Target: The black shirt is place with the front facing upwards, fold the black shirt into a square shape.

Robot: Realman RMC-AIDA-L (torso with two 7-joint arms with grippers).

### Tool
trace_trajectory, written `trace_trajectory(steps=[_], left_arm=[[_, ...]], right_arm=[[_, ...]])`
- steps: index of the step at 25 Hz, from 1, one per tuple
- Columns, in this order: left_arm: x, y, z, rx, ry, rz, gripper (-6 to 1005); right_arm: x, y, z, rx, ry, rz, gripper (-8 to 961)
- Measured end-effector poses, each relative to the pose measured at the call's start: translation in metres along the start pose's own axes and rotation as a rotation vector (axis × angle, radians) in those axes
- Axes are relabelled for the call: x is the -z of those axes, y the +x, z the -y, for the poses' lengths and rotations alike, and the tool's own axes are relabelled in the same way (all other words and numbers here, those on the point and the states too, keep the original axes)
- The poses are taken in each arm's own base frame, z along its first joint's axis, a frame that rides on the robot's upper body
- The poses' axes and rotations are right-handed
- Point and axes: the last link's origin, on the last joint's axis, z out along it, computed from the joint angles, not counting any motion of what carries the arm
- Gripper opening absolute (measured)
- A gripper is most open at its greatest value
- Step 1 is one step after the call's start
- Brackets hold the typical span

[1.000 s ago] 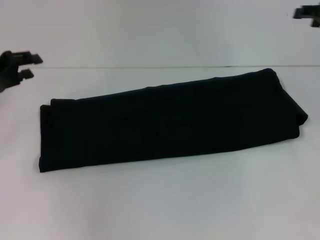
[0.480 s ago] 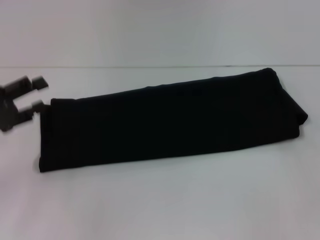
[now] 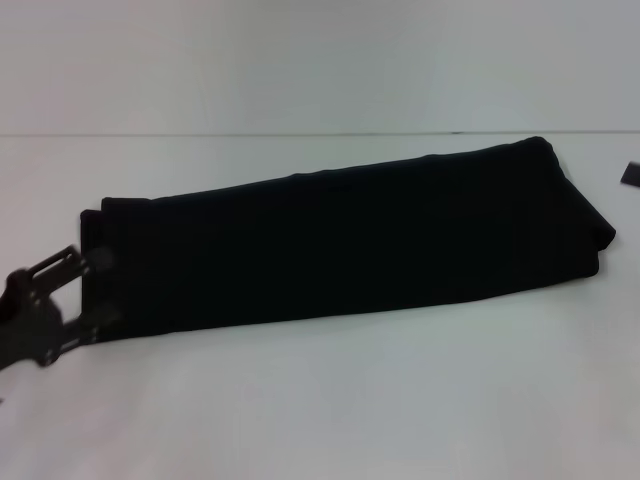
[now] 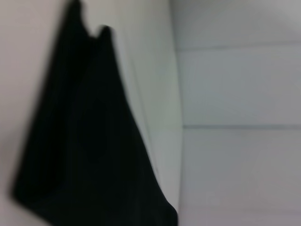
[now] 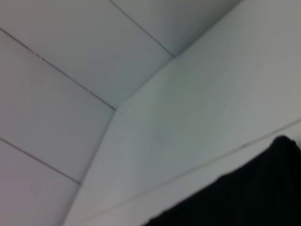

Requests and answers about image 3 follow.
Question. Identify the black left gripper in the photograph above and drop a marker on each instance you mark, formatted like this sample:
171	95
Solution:
27	320

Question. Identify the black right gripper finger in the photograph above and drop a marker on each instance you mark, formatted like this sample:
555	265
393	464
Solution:
632	175

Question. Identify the black shirt with FREE print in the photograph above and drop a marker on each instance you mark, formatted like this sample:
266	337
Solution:
350	240

